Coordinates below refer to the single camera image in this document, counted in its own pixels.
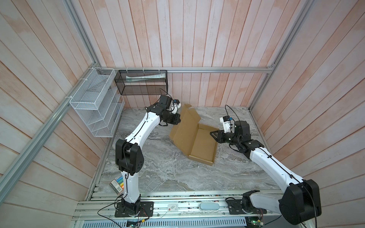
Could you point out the grey oval device on rail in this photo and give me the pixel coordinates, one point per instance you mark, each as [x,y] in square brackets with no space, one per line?
[209,206]

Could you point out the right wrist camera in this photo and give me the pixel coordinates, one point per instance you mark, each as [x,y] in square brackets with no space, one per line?
[226,121]

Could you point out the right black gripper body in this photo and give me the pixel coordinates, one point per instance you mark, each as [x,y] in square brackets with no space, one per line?
[228,137]

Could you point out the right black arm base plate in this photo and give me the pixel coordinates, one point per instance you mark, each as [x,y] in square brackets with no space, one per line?
[241,206]

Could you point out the aluminium mounting rail frame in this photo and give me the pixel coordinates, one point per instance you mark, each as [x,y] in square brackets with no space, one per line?
[99,212]

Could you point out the paper sheet in black basket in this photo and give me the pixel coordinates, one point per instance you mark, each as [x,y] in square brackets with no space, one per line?
[138,78]

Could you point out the black wire mesh basket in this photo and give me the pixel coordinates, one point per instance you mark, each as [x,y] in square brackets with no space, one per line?
[148,88]

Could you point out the white wire mesh shelf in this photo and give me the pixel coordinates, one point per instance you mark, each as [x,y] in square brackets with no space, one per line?
[98,102]

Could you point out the small white label box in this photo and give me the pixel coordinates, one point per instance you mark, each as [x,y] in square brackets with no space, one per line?
[173,207]

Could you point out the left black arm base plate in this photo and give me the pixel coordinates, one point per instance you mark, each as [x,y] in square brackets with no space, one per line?
[125,209]

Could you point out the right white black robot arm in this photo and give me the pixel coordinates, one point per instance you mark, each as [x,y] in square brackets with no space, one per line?
[300,200]

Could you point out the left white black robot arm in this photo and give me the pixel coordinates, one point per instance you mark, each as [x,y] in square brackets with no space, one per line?
[129,157]

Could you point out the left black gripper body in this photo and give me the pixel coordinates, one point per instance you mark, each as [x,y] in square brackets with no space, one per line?
[171,118]

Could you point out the brown cardboard box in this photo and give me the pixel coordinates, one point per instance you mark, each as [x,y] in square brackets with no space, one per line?
[193,138]

